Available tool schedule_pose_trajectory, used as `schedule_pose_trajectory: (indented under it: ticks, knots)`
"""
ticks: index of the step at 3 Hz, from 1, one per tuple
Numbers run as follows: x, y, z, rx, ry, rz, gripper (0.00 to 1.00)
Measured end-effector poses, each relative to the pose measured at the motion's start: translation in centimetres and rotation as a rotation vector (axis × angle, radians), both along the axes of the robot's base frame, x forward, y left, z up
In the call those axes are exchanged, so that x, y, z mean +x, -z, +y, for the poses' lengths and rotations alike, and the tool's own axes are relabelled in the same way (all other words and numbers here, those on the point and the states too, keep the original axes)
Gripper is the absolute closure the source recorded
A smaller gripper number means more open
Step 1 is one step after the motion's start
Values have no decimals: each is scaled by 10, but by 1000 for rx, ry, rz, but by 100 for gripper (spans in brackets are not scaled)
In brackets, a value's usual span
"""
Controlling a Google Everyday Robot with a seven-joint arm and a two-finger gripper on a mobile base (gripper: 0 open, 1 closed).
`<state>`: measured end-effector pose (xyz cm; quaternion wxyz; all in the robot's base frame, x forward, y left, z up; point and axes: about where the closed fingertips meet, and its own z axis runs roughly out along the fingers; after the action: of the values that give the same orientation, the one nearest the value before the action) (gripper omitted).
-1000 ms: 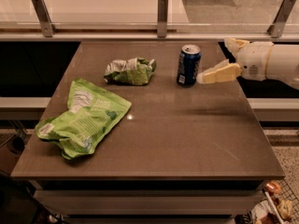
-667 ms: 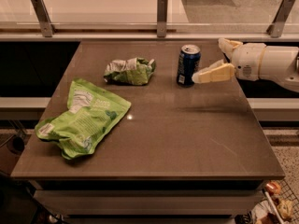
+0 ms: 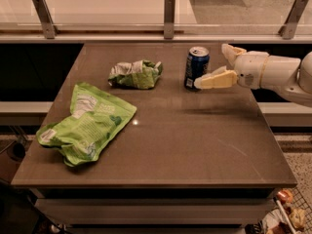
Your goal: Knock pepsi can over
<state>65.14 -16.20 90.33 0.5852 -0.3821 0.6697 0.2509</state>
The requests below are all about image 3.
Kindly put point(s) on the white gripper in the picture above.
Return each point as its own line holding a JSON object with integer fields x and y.
{"x": 251, "y": 69}

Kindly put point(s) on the blue pepsi can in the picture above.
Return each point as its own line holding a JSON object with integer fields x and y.
{"x": 196, "y": 66}

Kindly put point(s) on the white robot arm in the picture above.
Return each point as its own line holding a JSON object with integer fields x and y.
{"x": 289, "y": 78}

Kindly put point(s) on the crumpled green chip bag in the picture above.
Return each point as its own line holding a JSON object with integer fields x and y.
{"x": 141, "y": 74}

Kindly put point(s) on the large green snack bag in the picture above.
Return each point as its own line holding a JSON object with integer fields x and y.
{"x": 96, "y": 117}

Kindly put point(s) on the glass railing panel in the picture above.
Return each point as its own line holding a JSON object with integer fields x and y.
{"x": 209, "y": 16}

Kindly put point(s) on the right metal railing bracket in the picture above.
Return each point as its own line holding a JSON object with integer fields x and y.
{"x": 288, "y": 29}

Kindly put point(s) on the metal railing bracket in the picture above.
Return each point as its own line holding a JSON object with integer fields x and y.
{"x": 288, "y": 29}
{"x": 169, "y": 18}
{"x": 43, "y": 13}

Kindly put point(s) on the middle metal railing bracket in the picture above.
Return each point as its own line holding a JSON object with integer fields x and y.
{"x": 169, "y": 18}

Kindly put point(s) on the wire basket with snacks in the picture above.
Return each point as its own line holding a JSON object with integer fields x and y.
{"x": 290, "y": 215}

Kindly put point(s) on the left metal railing bracket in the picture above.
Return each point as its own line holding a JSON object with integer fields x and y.
{"x": 43, "y": 13}

